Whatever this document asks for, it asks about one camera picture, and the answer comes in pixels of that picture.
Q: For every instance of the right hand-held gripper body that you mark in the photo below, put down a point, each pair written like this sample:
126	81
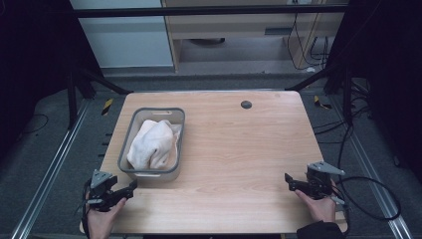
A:
319	182

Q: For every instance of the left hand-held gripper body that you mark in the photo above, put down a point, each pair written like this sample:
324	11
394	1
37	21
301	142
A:
101	189

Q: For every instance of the white towel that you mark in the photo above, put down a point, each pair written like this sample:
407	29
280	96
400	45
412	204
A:
153	144

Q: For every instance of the grey plastic basket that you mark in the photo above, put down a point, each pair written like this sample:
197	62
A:
152	143

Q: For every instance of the person's right hand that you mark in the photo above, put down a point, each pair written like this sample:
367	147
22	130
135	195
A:
317	207

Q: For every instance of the person's left hand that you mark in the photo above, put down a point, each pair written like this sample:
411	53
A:
103	219

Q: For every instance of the yellow black hazard tape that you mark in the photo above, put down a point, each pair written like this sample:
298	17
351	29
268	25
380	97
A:
320	103
106	106

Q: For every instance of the black metal stand leg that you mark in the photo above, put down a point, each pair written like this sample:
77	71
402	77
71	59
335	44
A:
86	89
331	83

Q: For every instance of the black curtain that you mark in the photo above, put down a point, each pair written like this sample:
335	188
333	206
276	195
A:
384	79
36	66

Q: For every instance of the white cabinet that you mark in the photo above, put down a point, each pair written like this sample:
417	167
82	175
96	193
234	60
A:
126	36

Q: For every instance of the wooden cabinet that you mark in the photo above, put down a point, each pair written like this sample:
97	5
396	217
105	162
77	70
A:
239	33

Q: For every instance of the aluminium floor rail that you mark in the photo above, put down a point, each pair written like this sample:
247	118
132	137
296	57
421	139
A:
368	166
49	169

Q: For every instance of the black metal frame bar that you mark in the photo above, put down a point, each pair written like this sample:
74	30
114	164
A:
209	11

